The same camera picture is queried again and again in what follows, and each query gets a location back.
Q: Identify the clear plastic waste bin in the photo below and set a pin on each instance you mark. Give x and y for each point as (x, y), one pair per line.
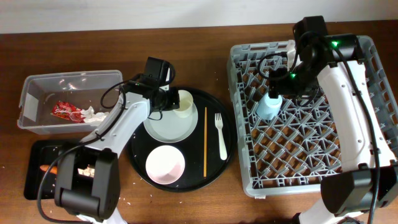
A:
(40, 94)

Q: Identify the light blue cup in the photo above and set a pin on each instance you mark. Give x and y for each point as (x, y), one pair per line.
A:
(268, 107)

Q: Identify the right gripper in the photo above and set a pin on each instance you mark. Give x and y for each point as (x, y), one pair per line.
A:
(273, 86)

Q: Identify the red snack wrapper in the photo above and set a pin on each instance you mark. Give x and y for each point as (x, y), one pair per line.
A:
(67, 111)

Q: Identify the round black tray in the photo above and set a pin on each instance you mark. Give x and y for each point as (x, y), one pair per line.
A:
(141, 144)

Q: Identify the grey dishwasher rack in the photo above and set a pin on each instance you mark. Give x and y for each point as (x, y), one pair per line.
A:
(294, 151)

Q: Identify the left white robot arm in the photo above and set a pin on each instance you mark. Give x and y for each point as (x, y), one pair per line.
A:
(88, 183)

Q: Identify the cream white cup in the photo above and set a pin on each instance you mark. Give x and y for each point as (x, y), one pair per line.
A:
(186, 104)

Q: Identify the black rectangular tray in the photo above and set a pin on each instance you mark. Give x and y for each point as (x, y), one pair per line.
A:
(43, 152)

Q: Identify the grey round plate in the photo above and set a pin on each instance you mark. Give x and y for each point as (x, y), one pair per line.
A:
(171, 128)

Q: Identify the orange carrot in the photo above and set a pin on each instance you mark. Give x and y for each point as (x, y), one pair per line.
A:
(52, 170)

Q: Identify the wooden chopstick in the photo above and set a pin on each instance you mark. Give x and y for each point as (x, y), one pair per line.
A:
(205, 145)

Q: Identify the food leftovers pile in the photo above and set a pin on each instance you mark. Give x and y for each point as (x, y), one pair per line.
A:
(88, 172)

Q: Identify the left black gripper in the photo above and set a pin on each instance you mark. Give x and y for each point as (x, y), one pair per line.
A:
(175, 101)

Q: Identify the white tissue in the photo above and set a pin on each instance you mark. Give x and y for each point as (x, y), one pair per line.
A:
(89, 115)

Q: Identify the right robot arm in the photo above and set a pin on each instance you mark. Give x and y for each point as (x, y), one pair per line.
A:
(338, 64)

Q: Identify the white plastic fork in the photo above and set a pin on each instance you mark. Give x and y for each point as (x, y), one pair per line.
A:
(219, 127)

